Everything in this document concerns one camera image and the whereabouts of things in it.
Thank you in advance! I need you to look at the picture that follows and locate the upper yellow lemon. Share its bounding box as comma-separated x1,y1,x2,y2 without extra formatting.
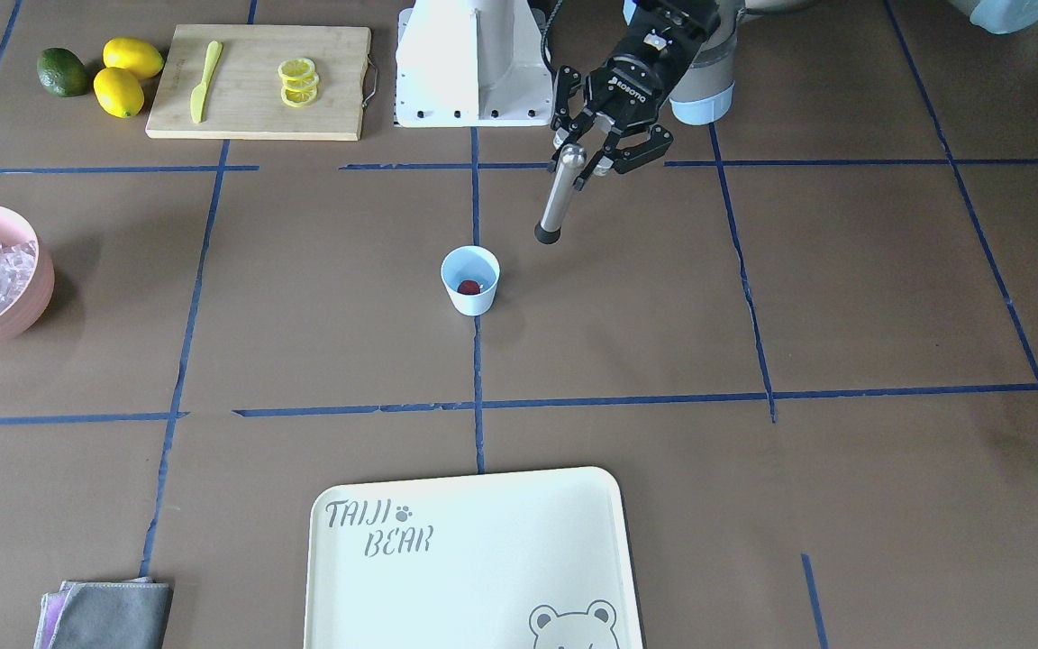
103,37,165,79

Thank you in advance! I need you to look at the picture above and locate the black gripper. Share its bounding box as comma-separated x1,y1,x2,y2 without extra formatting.
551,1,723,190

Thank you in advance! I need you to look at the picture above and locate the cream bear tray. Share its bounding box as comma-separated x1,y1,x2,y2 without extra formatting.
302,467,645,648

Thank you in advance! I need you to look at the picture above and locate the pink bowl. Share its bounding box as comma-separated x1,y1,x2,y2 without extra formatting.
0,206,55,342

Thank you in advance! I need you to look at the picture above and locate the red strawberry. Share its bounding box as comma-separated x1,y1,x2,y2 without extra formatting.
456,279,483,296

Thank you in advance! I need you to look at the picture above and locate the green avocado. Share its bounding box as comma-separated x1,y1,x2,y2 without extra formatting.
36,48,91,98

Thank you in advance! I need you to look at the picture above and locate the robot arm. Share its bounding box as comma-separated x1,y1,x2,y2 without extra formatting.
549,1,802,189

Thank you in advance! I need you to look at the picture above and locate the yellow plastic knife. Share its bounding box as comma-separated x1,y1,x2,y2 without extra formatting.
189,40,223,124

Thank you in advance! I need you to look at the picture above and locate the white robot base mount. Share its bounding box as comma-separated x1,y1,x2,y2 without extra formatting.
393,1,552,128

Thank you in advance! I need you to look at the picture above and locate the lemon slices stack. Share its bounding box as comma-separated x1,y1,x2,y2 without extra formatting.
277,57,320,107

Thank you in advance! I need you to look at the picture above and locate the yellow lemon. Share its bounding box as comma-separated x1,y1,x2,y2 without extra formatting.
92,67,145,119
103,37,165,79

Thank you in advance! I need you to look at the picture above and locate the steel muddler black tip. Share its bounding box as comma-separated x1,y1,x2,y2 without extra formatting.
534,143,588,245

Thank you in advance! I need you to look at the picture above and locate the light blue plastic cup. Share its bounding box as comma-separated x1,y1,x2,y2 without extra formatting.
440,245,501,316

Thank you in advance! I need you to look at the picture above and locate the grey folded cloth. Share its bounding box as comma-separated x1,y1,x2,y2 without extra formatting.
33,578,173,648

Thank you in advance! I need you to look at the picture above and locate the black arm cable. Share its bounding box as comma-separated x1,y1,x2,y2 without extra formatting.
539,0,567,78

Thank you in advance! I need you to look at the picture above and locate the lower yellow lemon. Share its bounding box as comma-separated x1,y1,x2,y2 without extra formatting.
92,67,145,119

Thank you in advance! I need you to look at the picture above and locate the bamboo cutting board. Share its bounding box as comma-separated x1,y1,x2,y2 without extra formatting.
145,24,371,142

